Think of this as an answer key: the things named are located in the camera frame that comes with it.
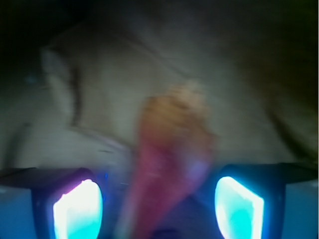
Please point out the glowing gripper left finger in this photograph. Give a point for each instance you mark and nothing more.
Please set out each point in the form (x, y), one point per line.
(43, 203)

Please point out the orange conch shell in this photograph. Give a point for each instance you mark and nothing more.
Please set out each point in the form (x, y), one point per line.
(174, 157)

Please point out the brown paper bag tray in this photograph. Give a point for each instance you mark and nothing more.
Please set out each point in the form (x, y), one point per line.
(96, 86)

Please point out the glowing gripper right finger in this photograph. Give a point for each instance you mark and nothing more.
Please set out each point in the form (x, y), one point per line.
(268, 201)

